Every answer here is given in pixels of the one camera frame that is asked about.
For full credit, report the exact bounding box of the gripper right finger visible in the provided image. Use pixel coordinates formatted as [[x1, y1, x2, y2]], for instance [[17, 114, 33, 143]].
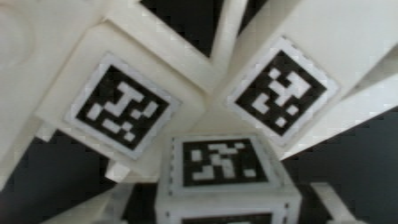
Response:
[[298, 182, 367, 224]]

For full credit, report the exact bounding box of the white chair back frame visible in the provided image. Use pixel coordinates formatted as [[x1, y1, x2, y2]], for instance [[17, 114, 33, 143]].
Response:
[[0, 0, 398, 188]]

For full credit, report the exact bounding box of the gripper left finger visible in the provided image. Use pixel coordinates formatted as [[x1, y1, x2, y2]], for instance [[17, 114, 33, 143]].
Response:
[[40, 181, 158, 224]]

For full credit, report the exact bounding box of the white tagged cube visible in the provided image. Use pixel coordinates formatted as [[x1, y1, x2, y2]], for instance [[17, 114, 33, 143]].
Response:
[[154, 134, 302, 224]]

